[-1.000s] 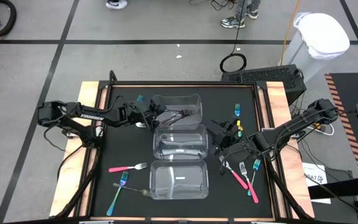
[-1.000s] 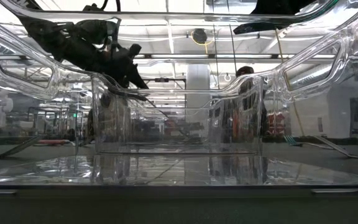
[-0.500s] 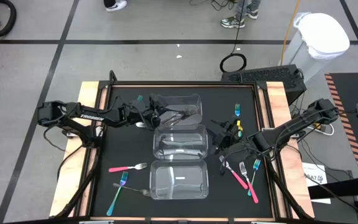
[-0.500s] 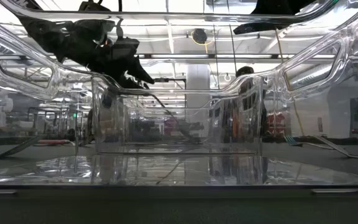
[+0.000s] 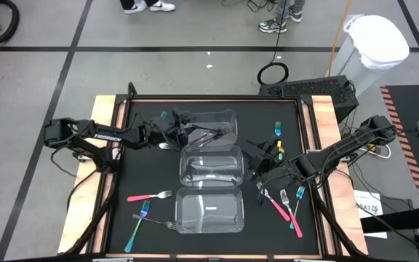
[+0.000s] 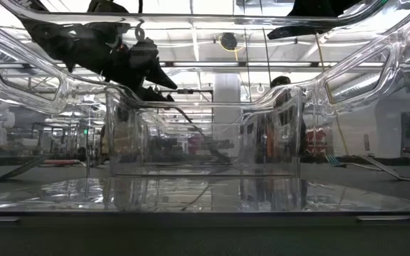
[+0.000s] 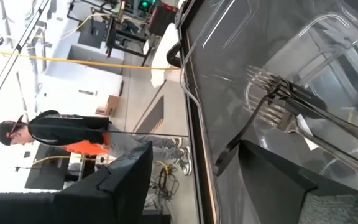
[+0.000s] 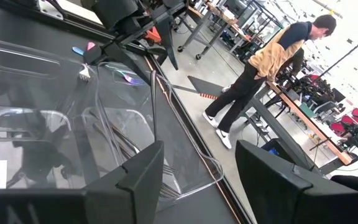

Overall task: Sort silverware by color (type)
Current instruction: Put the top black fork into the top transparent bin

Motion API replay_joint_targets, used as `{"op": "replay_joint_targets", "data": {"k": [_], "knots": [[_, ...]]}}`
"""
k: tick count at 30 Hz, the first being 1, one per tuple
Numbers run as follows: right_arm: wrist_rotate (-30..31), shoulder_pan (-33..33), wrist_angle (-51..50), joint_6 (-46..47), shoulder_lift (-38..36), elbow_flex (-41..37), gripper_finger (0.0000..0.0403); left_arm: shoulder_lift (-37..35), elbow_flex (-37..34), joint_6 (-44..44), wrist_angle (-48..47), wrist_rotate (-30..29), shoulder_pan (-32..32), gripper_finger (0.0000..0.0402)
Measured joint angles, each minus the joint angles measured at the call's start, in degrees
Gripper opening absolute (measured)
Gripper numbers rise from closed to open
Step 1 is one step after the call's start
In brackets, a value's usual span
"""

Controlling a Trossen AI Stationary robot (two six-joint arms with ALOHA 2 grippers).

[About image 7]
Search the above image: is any black metal table frame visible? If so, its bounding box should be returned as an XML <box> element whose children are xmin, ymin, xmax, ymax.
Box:
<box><xmin>174</xmin><ymin>0</ymin><xmax>220</xmax><ymax>224</ymax></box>

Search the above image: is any trash can with white bag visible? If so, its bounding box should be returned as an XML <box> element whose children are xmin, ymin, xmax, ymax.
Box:
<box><xmin>150</xmin><ymin>22</ymin><xmax>181</xmax><ymax>89</ymax></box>

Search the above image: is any black floor mat striped edge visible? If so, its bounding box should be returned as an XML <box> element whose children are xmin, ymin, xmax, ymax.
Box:
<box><xmin>133</xmin><ymin>95</ymin><xmax>165</xmax><ymax>135</ymax></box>

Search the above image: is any black floor cable tangle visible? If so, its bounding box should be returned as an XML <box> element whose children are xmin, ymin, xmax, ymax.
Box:
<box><xmin>146</xmin><ymin>164</ymin><xmax>180</xmax><ymax>209</ymax></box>

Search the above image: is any red and black equipment box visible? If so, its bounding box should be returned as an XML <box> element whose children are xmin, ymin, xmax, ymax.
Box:
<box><xmin>147</xmin><ymin>2</ymin><xmax>179</xmax><ymax>37</ymax></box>

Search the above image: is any black curved bracket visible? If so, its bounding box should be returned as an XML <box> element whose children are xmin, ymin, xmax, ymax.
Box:
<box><xmin>165</xmin><ymin>41</ymin><xmax>182</xmax><ymax>68</ymax></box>

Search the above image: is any cardboard box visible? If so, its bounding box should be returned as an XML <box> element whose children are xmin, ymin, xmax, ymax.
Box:
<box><xmin>95</xmin><ymin>95</ymin><xmax>121</xmax><ymax>118</ymax></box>

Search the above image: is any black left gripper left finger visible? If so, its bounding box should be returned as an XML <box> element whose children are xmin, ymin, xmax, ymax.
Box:
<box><xmin>97</xmin><ymin>141</ymin><xmax>154</xmax><ymax>224</ymax></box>

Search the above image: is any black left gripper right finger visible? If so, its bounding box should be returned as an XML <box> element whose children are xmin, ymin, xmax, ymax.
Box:
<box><xmin>237</xmin><ymin>139</ymin><xmax>318</xmax><ymax>224</ymax></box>

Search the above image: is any yellow floor cable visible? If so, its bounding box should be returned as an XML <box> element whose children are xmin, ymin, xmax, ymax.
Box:
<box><xmin>0</xmin><ymin>46</ymin><xmax>182</xmax><ymax>71</ymax></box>

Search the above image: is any black table mat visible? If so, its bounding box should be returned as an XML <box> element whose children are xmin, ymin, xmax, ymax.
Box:
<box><xmin>185</xmin><ymin>0</ymin><xmax>358</xmax><ymax>224</ymax></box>

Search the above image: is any person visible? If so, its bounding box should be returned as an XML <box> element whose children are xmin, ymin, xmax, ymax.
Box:
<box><xmin>0</xmin><ymin>109</ymin><xmax>194</xmax><ymax>177</ymax></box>

